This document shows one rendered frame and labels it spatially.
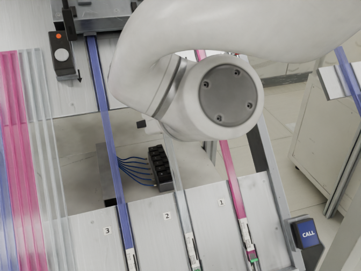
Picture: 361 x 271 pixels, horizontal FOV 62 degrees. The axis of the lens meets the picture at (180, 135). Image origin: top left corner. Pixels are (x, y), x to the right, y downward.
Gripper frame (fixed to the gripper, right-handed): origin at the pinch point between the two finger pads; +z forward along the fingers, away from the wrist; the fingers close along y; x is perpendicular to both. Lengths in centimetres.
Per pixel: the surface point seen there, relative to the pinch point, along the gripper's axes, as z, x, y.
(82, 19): -1.5, -20.6, 11.9
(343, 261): 15, 47, -47
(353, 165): 57, 31, -95
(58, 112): 1.8, -5.0, 19.0
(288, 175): 106, 40, -92
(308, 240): -8.5, 26.6, -21.3
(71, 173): 43, 9, 24
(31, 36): 4.5, -20.6, 21.7
